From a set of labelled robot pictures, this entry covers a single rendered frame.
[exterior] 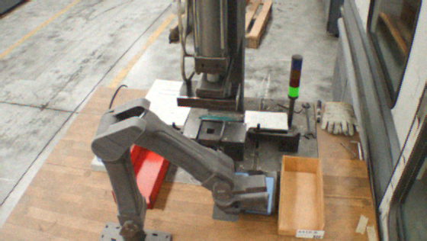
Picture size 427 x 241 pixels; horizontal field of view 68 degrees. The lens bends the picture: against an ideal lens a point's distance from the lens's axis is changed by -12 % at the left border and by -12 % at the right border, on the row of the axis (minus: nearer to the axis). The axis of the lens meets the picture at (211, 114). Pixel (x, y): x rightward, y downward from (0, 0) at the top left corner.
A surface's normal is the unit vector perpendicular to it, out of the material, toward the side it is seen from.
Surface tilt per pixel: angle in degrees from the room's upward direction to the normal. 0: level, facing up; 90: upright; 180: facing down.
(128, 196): 89
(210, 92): 90
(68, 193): 0
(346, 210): 0
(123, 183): 90
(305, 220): 0
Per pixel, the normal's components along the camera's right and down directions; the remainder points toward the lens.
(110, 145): 0.00, 0.61
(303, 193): -0.04, -0.79
